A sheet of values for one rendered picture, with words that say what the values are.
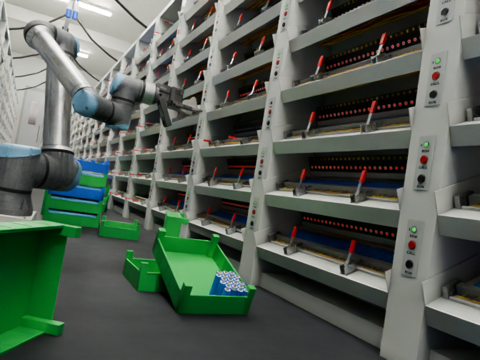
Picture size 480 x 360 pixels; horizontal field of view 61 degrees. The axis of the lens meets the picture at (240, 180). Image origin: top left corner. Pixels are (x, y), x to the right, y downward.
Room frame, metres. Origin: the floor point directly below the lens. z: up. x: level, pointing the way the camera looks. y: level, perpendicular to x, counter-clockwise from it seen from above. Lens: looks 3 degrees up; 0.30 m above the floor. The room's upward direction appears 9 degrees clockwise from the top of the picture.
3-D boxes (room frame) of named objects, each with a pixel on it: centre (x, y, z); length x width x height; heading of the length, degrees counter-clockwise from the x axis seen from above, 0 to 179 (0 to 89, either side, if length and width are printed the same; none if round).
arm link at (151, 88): (1.65, 0.43, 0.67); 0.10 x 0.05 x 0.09; 28
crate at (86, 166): (2.44, 0.95, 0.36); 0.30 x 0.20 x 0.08; 110
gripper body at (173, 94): (1.69, 0.35, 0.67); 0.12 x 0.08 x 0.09; 118
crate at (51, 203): (2.44, 0.95, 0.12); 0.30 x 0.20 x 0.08; 110
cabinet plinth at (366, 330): (1.88, -0.02, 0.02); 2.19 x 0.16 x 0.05; 28
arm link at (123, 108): (1.60, 0.52, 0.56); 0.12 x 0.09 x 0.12; 150
